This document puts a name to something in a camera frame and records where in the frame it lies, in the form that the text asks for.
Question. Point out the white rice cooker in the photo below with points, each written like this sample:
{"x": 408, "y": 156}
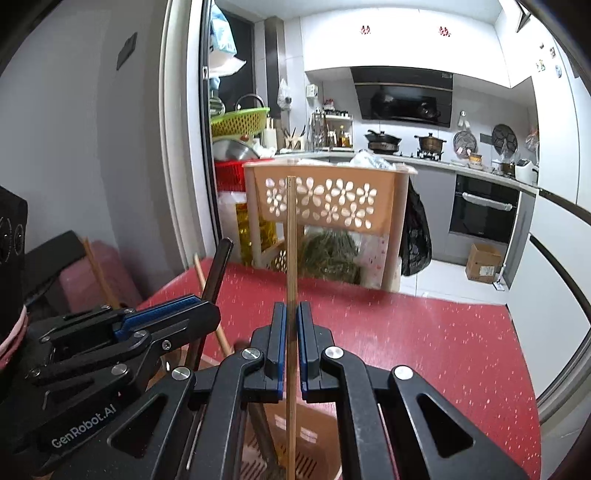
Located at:
{"x": 525, "y": 170}

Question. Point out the pink plastic utensil holder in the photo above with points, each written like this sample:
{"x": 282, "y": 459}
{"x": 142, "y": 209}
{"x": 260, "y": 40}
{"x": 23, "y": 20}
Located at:
{"x": 314, "y": 434}

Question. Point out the black range hood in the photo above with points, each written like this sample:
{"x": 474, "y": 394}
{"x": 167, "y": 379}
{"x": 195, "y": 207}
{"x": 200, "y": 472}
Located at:
{"x": 401, "y": 97}

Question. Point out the hanging clear plastic bag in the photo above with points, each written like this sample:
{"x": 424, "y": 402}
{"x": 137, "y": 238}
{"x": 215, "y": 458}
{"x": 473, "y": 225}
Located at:
{"x": 284, "y": 94}

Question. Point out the white upper kitchen cabinets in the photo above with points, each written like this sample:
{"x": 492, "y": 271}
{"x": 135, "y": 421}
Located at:
{"x": 406, "y": 37}

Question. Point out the green plastic basket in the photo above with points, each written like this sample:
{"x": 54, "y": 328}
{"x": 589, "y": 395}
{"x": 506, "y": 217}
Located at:
{"x": 240, "y": 122}

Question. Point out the blue and white bags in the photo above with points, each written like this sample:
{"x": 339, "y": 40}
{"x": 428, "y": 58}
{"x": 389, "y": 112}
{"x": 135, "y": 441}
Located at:
{"x": 224, "y": 41}

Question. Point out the gas stove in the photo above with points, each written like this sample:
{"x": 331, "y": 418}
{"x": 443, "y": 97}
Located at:
{"x": 415, "y": 156}

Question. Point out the white wall outlet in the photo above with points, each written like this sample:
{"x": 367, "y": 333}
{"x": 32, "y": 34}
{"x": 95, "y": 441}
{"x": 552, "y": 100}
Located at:
{"x": 312, "y": 90}

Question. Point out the metal spice rack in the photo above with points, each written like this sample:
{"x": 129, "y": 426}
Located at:
{"x": 330, "y": 134}

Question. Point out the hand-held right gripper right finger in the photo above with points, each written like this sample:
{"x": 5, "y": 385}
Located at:
{"x": 304, "y": 341}

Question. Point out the green leafy vegetables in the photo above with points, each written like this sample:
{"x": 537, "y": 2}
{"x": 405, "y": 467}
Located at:
{"x": 330, "y": 256}

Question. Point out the pink chair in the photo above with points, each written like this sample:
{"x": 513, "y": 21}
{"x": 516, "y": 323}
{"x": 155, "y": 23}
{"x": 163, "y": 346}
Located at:
{"x": 106, "y": 281}

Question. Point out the metal basin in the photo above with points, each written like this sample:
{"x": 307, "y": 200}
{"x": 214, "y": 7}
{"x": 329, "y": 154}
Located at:
{"x": 235, "y": 150}

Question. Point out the red plastic basket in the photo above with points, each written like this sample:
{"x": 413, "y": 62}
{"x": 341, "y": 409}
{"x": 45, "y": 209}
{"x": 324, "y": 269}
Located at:
{"x": 228, "y": 175}

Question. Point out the black wok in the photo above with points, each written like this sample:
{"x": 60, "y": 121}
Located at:
{"x": 382, "y": 141}

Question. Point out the metal faucet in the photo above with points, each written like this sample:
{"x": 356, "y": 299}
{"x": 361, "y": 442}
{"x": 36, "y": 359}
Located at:
{"x": 249, "y": 98}

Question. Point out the white wall hook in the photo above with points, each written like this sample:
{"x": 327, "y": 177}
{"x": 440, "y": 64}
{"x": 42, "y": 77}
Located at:
{"x": 462, "y": 120}

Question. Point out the round metal steamer rack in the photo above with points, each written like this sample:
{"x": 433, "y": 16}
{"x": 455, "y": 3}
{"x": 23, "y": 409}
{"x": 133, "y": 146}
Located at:
{"x": 504, "y": 137}
{"x": 464, "y": 143}

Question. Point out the black plastic bag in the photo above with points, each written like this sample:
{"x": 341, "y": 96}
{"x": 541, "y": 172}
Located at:
{"x": 415, "y": 230}

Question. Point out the cardboard box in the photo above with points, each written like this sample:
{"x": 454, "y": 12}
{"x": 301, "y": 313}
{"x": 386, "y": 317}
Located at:
{"x": 484, "y": 263}

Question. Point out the dark wall switch panel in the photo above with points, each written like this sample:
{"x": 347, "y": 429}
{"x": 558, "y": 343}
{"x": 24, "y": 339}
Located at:
{"x": 127, "y": 50}

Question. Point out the knife holder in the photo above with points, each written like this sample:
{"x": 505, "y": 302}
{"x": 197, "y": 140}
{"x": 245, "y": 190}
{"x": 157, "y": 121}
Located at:
{"x": 293, "y": 138}

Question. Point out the yellow oil bottle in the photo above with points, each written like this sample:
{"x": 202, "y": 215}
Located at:
{"x": 256, "y": 235}

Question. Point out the black built-in oven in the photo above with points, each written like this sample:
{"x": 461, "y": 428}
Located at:
{"x": 482, "y": 210}

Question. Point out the white refrigerator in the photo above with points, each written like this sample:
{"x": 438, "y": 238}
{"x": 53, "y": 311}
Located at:
{"x": 554, "y": 207}

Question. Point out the small metal pot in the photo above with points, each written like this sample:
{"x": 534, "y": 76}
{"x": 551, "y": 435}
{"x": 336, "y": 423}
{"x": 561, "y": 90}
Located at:
{"x": 505, "y": 167}

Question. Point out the brown cooking pot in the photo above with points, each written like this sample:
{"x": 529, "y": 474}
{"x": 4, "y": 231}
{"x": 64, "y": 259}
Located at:
{"x": 430, "y": 142}

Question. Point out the wooden chopstick with speckled tip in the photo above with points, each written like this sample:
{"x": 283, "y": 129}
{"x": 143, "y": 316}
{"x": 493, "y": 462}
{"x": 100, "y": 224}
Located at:
{"x": 291, "y": 258}

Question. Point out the beige flower-cutout storage rack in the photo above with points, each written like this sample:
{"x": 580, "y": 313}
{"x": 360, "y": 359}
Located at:
{"x": 323, "y": 203}

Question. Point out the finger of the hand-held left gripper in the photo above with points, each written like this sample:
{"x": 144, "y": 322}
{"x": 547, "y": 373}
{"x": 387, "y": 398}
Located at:
{"x": 157, "y": 314}
{"x": 115, "y": 360}

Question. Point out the black object on chair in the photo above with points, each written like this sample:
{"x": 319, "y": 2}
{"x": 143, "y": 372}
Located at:
{"x": 53, "y": 263}

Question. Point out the white plastic bags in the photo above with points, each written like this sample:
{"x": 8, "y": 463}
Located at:
{"x": 369, "y": 160}

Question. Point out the person's left forearm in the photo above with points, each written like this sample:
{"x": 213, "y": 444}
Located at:
{"x": 11, "y": 277}

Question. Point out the yellow bowl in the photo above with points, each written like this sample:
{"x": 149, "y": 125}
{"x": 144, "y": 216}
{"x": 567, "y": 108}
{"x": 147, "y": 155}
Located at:
{"x": 475, "y": 161}

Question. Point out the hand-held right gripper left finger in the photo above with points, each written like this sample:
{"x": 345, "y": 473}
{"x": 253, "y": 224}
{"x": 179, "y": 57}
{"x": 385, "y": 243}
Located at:
{"x": 278, "y": 332}

